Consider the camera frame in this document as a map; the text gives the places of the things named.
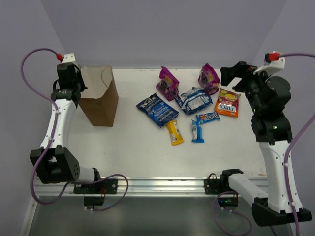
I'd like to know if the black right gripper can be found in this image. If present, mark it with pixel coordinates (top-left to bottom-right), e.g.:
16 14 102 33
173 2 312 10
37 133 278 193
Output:
220 60 275 114

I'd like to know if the small magenta snack packet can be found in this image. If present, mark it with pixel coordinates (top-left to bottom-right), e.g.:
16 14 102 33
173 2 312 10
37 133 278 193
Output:
198 63 221 96

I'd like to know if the orange snack packet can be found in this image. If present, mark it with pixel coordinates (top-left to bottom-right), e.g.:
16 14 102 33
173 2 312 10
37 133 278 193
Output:
214 88 241 118

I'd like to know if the brown paper bag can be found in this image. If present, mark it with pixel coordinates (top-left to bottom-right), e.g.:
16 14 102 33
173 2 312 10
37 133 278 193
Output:
79 65 119 127

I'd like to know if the blue white snack bag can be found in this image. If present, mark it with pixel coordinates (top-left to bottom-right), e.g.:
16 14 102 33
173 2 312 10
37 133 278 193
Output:
175 87 213 115

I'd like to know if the light blue snack bar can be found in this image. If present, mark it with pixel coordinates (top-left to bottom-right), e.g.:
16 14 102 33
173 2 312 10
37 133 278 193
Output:
191 120 204 143

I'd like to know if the blue candy packet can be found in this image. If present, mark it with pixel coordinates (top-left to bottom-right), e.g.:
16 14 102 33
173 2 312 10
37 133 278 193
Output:
196 112 220 125

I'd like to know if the magenta snack wrapper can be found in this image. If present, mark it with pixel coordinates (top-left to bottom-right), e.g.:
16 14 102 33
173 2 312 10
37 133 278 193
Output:
156 66 180 101

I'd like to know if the dark blue snack packet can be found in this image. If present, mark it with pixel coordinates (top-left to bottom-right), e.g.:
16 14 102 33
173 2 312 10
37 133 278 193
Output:
136 93 179 128

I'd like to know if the yellow snack packet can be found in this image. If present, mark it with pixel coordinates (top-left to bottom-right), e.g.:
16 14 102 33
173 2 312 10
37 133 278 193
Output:
166 120 184 145

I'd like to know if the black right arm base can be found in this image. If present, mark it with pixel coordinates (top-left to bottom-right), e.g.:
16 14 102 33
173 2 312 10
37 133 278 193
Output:
204 173 239 210

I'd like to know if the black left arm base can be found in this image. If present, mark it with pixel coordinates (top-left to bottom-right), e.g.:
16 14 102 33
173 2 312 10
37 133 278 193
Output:
73 178 118 208

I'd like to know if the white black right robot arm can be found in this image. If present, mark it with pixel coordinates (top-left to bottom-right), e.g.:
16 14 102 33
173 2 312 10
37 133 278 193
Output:
219 61 312 227

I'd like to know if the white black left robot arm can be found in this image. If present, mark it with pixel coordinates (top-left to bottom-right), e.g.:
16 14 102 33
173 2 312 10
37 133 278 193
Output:
30 62 102 193

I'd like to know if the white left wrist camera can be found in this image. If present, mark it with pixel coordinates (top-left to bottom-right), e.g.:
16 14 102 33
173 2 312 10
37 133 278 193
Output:
62 53 78 65

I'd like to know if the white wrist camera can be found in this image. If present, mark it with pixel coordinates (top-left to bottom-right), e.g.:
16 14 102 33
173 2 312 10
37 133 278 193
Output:
62 53 78 65
253 51 286 76

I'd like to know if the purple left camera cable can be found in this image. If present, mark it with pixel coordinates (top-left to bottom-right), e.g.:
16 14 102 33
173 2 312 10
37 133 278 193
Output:
20 48 68 205

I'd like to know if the purple camera cable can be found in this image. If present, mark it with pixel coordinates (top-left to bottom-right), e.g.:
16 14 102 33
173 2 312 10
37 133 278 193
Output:
20 48 68 205
212 52 315 236

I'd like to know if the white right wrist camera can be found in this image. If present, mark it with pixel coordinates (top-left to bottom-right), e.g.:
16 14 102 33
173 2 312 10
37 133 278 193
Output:
253 51 286 76

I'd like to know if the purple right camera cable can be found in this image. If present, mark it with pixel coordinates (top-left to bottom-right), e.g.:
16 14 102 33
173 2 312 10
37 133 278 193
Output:
212 52 315 236

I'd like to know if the aluminium mounting rail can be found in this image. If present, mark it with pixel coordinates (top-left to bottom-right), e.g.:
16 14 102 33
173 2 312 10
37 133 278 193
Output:
33 177 269 197

